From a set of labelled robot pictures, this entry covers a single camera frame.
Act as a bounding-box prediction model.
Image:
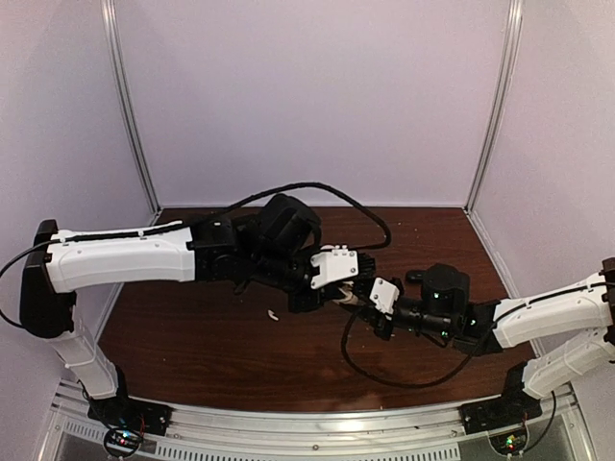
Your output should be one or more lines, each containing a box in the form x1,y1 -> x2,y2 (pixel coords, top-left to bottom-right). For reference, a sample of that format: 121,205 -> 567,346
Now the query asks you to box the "white square charging case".
332,282 -> 360,306

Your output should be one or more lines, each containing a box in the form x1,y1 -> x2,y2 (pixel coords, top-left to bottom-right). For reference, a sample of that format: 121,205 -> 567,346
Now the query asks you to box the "black earbud charging case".
405,270 -> 425,284

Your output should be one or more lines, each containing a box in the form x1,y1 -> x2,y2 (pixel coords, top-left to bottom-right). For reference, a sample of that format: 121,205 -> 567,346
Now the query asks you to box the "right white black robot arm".
353,259 -> 614,425

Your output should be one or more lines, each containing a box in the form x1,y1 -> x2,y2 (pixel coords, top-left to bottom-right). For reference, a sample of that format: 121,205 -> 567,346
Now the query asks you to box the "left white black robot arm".
19,194 -> 359,426

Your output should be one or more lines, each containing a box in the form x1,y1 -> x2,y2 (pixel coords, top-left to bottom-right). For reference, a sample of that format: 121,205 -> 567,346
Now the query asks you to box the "white earbud lower left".
267,310 -> 280,322

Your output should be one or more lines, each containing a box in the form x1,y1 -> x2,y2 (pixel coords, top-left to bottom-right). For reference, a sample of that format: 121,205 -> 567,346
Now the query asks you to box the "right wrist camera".
369,278 -> 401,320

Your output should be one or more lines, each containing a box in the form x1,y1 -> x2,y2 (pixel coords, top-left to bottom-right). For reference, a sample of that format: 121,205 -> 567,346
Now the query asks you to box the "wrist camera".
369,278 -> 401,320
309,245 -> 376,290

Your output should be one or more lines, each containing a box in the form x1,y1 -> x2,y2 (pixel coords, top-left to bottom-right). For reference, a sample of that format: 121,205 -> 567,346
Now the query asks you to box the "right black cable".
340,311 -> 477,388

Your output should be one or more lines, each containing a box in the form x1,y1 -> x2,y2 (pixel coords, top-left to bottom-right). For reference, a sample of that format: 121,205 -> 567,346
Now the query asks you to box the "black cable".
138,181 -> 393,251
340,311 -> 477,388

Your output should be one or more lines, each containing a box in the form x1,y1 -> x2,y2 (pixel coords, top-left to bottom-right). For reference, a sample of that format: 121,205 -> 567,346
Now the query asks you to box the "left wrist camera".
309,245 -> 376,290

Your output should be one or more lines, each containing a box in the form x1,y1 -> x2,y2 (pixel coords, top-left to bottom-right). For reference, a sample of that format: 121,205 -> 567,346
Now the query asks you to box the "left black cable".
138,181 -> 393,251

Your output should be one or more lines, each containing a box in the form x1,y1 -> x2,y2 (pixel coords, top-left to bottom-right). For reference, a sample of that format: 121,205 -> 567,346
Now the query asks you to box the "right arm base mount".
459,361 -> 542,457

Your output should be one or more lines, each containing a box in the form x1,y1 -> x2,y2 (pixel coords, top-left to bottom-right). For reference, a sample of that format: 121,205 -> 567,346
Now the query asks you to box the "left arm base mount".
82,366 -> 172,460

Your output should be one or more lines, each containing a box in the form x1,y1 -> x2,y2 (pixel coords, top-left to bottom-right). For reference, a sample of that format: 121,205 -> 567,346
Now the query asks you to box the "front aluminium rail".
33,380 -> 598,460

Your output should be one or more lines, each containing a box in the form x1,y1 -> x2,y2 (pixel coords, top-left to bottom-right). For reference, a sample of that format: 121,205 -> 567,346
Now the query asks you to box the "left aluminium frame post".
100,0 -> 161,214

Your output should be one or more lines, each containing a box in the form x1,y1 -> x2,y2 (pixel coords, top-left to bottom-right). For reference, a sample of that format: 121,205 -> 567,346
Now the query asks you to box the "aluminium frame post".
464,0 -> 525,214
100,0 -> 161,214

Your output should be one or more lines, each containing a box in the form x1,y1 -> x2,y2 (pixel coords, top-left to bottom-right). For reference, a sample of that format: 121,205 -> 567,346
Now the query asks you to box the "right aluminium frame post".
464,0 -> 525,214

